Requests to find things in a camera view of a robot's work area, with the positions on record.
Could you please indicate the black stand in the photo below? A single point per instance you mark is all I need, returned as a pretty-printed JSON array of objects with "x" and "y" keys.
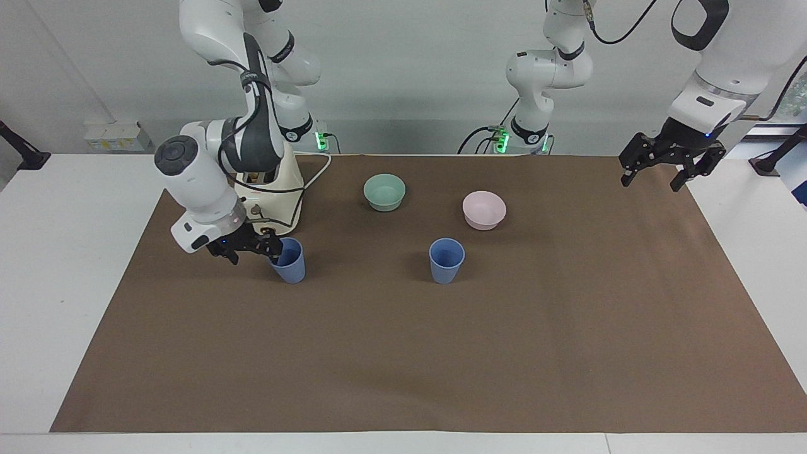
[
  {"x": 777, "y": 159},
  {"x": 22, "y": 151}
]

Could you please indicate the white power strip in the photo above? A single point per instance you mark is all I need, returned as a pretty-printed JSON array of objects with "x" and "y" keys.
[{"x": 116, "y": 137}]

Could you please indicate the blue plastic cup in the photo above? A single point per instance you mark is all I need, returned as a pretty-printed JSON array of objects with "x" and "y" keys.
[
  {"x": 290, "y": 265},
  {"x": 446, "y": 261}
]

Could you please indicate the pink bowl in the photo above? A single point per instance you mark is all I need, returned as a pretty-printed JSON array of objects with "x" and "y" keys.
[{"x": 484, "y": 211}]

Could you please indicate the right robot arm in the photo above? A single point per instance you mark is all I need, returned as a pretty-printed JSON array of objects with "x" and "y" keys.
[{"x": 202, "y": 183}]

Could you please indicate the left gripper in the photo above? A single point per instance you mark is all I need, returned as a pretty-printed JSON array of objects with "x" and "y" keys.
[{"x": 684, "y": 142}]

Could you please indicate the cream white appliance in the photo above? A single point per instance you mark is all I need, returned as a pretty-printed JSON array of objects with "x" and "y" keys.
[{"x": 284, "y": 183}]

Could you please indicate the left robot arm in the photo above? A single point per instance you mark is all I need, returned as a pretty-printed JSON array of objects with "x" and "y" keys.
[{"x": 543, "y": 70}]

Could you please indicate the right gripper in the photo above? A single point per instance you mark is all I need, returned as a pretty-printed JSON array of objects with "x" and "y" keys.
[{"x": 241, "y": 238}]

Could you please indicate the green bowl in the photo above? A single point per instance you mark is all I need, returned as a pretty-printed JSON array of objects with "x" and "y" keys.
[{"x": 384, "y": 194}]

